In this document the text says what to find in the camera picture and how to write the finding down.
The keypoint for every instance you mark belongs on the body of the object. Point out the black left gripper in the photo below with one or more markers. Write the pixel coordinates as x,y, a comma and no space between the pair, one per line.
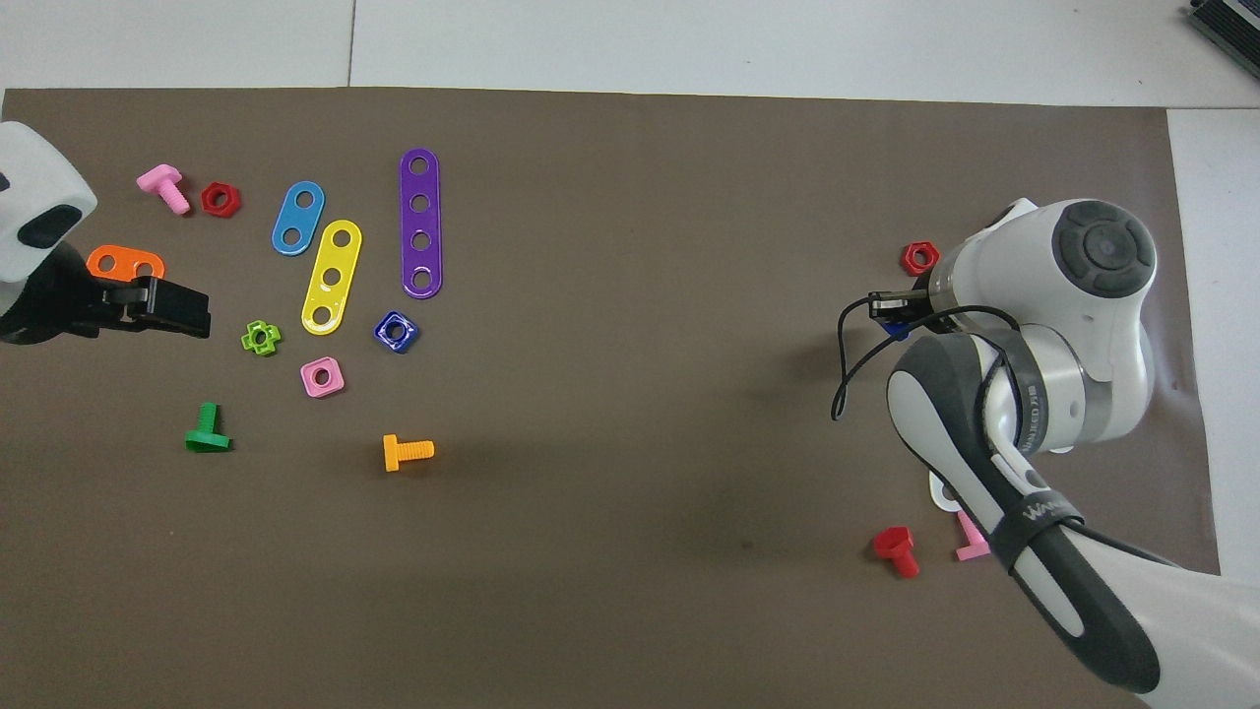
123,305

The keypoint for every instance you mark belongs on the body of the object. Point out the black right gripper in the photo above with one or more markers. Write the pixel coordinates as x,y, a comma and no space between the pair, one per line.
933,303

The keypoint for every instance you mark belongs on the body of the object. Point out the blue toy screw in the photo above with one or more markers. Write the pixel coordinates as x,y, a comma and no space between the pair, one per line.
898,331

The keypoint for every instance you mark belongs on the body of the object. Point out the blue square toy nut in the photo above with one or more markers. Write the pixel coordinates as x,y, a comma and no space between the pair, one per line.
382,333

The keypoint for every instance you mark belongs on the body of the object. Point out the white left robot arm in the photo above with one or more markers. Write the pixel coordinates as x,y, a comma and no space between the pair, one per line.
39,177

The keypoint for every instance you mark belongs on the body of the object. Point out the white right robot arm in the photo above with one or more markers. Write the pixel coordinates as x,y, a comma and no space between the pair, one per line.
1102,246

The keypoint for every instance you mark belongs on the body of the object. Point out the red hexagonal toy nut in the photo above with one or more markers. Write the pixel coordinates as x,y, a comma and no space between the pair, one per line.
911,251
207,197

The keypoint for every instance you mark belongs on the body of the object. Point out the lime green cross nut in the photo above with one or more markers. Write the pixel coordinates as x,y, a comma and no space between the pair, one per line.
248,340

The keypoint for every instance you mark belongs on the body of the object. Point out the orange heart-shaped plate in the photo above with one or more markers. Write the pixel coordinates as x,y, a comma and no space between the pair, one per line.
126,254

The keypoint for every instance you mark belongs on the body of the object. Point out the dark green toy screw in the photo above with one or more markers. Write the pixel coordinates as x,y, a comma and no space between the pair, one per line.
208,423

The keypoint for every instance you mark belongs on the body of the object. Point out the pink toy screw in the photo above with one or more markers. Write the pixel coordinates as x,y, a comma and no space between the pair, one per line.
160,180
970,549

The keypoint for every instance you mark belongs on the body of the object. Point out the pink square toy nut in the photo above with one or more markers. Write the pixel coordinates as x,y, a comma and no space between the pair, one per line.
308,384

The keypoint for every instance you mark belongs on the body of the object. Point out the blue two-hole strip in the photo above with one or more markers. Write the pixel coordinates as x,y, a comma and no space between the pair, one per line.
298,219

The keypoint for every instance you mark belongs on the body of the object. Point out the yellow three-hole strip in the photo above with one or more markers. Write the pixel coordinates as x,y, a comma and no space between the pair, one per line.
337,257

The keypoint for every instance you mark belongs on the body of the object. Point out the white curved five-hole strip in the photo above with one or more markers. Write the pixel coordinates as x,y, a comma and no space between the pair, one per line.
935,497

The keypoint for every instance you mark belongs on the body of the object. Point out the red toy screw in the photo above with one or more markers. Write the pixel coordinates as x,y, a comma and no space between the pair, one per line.
894,542

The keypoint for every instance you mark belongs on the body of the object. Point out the orange toy screw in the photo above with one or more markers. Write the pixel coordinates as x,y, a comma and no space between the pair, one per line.
392,453

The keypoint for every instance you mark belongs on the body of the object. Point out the purple four-hole strip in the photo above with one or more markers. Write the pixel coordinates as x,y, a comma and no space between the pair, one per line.
420,222

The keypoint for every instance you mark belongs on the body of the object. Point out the brown table mat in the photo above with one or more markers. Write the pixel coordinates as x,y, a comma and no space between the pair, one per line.
630,512

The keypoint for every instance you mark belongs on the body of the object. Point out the grey ribbed electronic device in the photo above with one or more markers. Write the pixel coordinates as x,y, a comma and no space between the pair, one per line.
1230,20

